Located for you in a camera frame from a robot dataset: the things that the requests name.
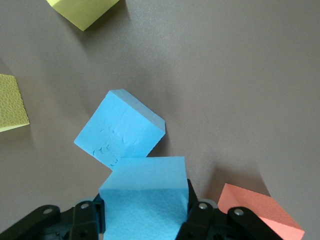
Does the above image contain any brown table mat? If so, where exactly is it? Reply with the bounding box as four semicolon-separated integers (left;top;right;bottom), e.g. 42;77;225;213
0;0;320;240

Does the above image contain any blue foam cube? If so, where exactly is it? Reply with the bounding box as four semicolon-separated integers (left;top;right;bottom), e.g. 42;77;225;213
73;88;167;172
98;156;189;240

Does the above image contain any orange foam cube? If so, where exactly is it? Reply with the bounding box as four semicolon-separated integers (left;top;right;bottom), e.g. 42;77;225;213
217;183;306;240

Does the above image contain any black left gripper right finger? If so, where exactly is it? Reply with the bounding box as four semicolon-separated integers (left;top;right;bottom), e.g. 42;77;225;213
176;178;219;240

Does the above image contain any yellow foam cube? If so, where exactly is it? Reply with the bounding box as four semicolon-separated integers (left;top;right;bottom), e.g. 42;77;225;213
46;0;121;32
0;73;30;133

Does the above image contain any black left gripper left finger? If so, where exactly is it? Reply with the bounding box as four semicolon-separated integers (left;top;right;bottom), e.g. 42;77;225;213
68;192;106;240

